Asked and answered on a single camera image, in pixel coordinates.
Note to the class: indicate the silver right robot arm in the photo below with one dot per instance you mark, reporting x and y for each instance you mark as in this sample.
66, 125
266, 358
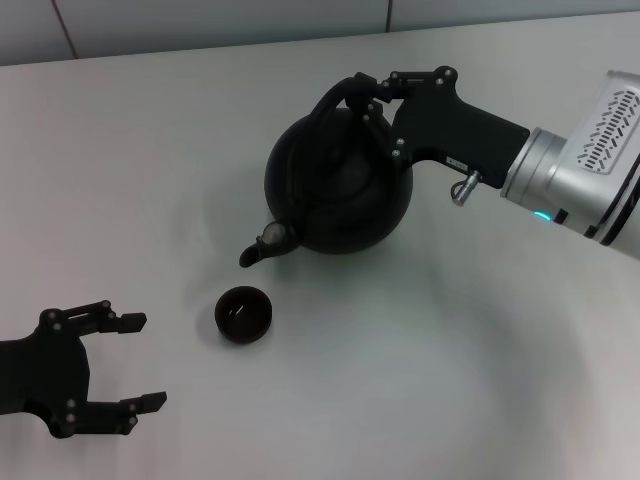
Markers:
565, 170

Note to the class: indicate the small dark brown teacup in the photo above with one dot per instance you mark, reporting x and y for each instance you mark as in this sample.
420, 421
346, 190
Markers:
243, 320

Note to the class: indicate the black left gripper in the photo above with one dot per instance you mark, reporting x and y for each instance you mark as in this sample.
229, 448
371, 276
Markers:
50, 370

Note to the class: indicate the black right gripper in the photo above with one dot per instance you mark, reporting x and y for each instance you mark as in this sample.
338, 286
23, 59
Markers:
450, 130

